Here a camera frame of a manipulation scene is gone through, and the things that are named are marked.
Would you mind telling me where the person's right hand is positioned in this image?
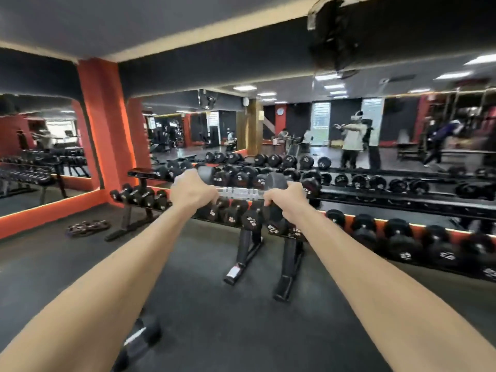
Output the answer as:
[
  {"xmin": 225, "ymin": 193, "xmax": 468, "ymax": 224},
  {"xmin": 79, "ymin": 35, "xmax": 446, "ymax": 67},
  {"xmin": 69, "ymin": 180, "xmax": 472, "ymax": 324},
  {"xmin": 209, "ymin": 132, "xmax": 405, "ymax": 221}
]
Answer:
[{"xmin": 263, "ymin": 182, "xmax": 311, "ymax": 234}]

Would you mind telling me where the person's left hand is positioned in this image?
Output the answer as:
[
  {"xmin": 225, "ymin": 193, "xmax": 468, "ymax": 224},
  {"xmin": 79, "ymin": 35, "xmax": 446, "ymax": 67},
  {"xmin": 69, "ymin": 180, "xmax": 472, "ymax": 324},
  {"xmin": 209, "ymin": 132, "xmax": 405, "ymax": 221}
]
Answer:
[{"xmin": 170, "ymin": 169, "xmax": 220, "ymax": 216}]

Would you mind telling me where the black hex dumbbell chrome handle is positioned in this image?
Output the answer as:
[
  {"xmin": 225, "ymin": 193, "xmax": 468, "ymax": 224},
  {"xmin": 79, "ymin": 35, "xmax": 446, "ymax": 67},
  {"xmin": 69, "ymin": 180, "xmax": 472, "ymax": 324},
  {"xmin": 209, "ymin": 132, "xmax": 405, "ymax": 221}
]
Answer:
[{"xmin": 197, "ymin": 166, "xmax": 290, "ymax": 203}]

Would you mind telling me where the person's right forearm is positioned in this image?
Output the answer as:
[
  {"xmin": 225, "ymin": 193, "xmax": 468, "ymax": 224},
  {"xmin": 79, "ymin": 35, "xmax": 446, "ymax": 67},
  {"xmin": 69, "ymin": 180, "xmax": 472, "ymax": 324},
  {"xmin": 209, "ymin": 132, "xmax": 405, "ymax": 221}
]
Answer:
[{"xmin": 289, "ymin": 213, "xmax": 496, "ymax": 372}]

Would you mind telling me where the person's left forearm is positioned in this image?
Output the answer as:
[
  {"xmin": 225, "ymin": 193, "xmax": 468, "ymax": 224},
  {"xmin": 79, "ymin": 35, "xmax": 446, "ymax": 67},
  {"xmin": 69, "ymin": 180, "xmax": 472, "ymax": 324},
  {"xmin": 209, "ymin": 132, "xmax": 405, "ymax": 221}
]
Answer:
[{"xmin": 0, "ymin": 205, "xmax": 196, "ymax": 372}]

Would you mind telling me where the row of black dumbbells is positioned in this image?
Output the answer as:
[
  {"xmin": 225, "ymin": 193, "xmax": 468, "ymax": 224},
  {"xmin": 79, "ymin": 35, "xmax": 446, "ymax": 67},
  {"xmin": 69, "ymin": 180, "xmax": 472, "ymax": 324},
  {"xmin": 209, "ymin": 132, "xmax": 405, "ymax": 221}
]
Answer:
[
  {"xmin": 321, "ymin": 172, "xmax": 496, "ymax": 201},
  {"xmin": 110, "ymin": 183, "xmax": 307, "ymax": 241},
  {"xmin": 325, "ymin": 209, "xmax": 496, "ymax": 282},
  {"xmin": 154, "ymin": 160, "xmax": 323, "ymax": 199}
]

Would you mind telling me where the black metal dumbbell rack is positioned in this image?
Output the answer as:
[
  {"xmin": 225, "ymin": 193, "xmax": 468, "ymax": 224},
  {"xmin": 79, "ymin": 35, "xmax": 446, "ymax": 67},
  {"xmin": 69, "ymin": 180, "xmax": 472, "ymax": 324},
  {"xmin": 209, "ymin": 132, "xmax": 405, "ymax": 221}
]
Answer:
[
  {"xmin": 318, "ymin": 178, "xmax": 496, "ymax": 284},
  {"xmin": 105, "ymin": 168, "xmax": 322, "ymax": 303}
]

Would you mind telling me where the pile of black weight plates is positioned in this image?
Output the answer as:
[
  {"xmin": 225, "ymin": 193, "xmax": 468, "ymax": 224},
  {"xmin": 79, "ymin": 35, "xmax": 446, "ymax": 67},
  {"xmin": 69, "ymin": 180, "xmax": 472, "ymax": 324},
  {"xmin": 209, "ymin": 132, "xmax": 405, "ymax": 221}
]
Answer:
[{"xmin": 65, "ymin": 219, "xmax": 112, "ymax": 239}]

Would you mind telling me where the single black dumbbell silver grip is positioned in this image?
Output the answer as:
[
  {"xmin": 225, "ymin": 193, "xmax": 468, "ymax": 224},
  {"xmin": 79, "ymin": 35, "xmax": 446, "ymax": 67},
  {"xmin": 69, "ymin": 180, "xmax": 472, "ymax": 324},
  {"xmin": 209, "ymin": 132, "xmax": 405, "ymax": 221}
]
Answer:
[{"xmin": 112, "ymin": 317, "xmax": 162, "ymax": 372}]

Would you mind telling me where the large wall mirror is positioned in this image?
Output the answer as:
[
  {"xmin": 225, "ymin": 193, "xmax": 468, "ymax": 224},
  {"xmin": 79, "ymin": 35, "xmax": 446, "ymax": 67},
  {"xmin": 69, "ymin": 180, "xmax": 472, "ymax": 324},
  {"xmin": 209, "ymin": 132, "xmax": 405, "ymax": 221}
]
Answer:
[{"xmin": 141, "ymin": 54, "xmax": 496, "ymax": 182}]

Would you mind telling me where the black wall fan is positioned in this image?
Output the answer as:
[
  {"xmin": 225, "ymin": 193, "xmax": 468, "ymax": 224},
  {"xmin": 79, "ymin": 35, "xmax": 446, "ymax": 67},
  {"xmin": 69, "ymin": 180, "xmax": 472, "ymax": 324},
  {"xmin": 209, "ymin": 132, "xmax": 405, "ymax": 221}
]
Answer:
[{"xmin": 307, "ymin": 0, "xmax": 362, "ymax": 74}]

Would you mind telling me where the small wall mirror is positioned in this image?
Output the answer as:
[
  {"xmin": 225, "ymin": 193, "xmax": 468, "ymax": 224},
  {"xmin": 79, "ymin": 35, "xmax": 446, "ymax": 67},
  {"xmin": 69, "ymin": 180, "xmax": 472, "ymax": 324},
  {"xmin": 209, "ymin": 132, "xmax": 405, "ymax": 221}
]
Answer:
[{"xmin": 0, "ymin": 93, "xmax": 102, "ymax": 219}]

